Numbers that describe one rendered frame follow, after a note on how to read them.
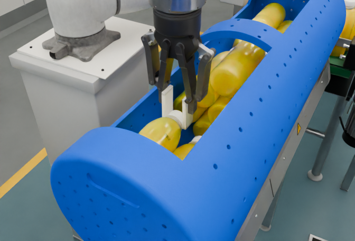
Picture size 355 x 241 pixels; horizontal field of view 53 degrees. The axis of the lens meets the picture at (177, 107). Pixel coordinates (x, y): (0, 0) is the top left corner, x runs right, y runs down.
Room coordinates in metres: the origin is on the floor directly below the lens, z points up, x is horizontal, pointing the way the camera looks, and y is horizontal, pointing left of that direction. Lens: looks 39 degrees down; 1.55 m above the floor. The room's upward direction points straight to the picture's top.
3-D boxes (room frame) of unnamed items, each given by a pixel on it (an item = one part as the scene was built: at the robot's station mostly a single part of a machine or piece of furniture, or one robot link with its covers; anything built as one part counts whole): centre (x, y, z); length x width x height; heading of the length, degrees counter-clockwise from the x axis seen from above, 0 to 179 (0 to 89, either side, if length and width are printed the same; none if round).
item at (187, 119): (0.52, -0.02, 1.13); 0.03 x 0.01 x 0.07; 149
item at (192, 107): (0.51, -0.03, 1.16); 0.03 x 0.01 x 0.05; 59
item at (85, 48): (1.00, 0.31, 1.04); 0.22 x 0.18 x 0.06; 152
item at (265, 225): (1.01, -0.43, 0.31); 0.06 x 0.06 x 0.63; 59
